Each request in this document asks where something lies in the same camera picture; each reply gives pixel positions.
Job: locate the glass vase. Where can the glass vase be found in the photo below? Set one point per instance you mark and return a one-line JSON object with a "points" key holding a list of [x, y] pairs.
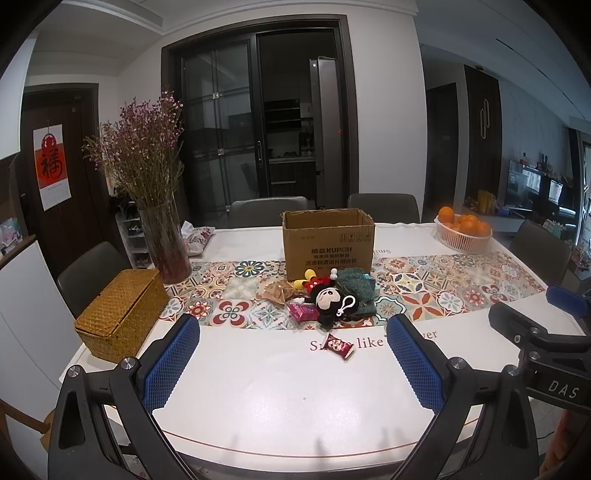
{"points": [[164, 244]]}

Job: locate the white shoe rack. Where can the white shoe rack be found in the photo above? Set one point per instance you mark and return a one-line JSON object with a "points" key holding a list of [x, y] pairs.
{"points": [[134, 230]]}

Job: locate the person's right forearm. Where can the person's right forearm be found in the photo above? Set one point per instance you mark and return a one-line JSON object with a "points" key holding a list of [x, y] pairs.
{"points": [[561, 434]]}

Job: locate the floral tissue pouch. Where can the floral tissue pouch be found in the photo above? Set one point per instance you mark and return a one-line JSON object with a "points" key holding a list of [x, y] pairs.
{"points": [[199, 240]]}

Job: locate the grey dining chair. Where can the grey dining chair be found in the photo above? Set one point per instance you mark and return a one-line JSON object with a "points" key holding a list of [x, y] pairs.
{"points": [[268, 212], [383, 207], [540, 249], [92, 277]]}

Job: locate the yellow box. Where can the yellow box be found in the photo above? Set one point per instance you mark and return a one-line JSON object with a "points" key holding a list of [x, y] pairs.
{"points": [[485, 201]]}

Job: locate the dark wall panel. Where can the dark wall panel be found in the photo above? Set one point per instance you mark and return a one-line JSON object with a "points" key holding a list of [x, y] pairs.
{"points": [[482, 147]]}

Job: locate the mouse plush toy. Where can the mouse plush toy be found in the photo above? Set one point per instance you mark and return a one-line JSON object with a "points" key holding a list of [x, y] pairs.
{"points": [[328, 300]]}

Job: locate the pile of oranges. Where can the pile of oranges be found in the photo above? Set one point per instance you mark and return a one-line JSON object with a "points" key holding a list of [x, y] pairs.
{"points": [[464, 224]]}

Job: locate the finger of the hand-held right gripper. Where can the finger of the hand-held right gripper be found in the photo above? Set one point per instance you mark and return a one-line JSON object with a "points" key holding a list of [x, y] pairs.
{"points": [[568, 300], [510, 321]]}

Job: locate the red candy wrapper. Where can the red candy wrapper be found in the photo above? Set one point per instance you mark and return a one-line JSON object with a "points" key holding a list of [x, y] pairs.
{"points": [[337, 346]]}

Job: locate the silvery blue packet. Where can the silvery blue packet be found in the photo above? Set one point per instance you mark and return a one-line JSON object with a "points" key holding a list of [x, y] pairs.
{"points": [[368, 278]]}

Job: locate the television screen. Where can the television screen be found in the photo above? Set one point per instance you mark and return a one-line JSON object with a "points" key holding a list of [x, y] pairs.
{"points": [[540, 184]]}

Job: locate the dried purple flowers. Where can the dried purple flowers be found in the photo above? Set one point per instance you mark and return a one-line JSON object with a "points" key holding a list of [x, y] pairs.
{"points": [[147, 152]]}

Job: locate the sliding glass door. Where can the sliding glass door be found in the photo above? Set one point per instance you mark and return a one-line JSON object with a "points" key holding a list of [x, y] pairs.
{"points": [[217, 115]]}

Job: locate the red wall calendar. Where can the red wall calendar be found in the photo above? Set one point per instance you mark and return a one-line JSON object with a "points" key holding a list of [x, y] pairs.
{"points": [[51, 161]]}

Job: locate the white plastic fruit basket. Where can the white plastic fruit basket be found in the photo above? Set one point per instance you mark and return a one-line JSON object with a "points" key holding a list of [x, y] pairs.
{"points": [[461, 242]]}

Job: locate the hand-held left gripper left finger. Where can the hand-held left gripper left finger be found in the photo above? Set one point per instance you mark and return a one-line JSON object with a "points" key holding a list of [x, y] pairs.
{"points": [[171, 364]]}

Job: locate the brown cardboard box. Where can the brown cardboard box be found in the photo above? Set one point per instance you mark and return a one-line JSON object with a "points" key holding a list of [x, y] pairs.
{"points": [[323, 249]]}

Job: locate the green towel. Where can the green towel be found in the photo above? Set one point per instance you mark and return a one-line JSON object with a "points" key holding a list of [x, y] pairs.
{"points": [[358, 286]]}

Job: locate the wooden chair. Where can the wooden chair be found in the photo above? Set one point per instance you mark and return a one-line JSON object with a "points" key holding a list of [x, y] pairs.
{"points": [[27, 417]]}

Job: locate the woven wicker basket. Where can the woven wicker basket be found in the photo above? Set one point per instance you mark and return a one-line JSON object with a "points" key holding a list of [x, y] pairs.
{"points": [[120, 309]]}

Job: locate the patterned table runner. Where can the patterned table runner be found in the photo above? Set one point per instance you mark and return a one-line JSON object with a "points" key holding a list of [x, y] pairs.
{"points": [[438, 286]]}

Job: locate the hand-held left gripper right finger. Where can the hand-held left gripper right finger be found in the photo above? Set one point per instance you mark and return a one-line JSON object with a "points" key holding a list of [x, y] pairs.
{"points": [[415, 364]]}

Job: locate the pink snack packet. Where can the pink snack packet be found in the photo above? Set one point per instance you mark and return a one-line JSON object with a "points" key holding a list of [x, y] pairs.
{"points": [[302, 314]]}

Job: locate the gold snack packet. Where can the gold snack packet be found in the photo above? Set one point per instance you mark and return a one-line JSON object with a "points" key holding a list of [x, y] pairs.
{"points": [[277, 291]]}

